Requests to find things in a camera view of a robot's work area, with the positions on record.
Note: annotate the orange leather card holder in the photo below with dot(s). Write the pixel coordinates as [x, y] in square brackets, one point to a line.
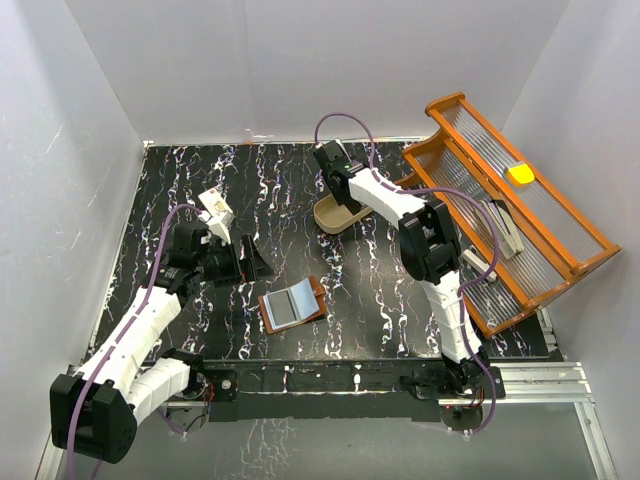
[298, 304]

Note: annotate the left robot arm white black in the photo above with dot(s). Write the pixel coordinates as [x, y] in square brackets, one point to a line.
[96, 411]

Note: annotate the large grey black stapler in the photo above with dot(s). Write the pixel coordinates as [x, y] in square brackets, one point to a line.
[509, 238]

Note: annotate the aluminium frame profile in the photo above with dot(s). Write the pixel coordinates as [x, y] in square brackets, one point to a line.
[546, 427]

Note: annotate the small white stapler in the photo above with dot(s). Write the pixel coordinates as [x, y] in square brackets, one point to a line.
[473, 259]

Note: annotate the beige oval plastic tray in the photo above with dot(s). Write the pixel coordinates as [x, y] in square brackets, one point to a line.
[333, 219]

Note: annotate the orange wooden tiered rack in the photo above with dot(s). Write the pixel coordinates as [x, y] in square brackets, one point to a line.
[546, 244]

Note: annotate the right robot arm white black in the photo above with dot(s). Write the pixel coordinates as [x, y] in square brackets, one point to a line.
[430, 252]

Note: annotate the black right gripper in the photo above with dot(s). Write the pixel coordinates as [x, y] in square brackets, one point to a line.
[344, 199]

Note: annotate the white staples box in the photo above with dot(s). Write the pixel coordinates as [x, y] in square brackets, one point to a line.
[215, 208]

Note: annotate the black base rail with mounts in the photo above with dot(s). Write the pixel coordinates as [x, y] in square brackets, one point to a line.
[419, 389]

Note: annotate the yellow sticky note block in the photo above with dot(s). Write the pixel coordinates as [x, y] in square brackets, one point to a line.
[520, 175]

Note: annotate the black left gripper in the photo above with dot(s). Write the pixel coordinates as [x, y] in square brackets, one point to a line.
[253, 267]

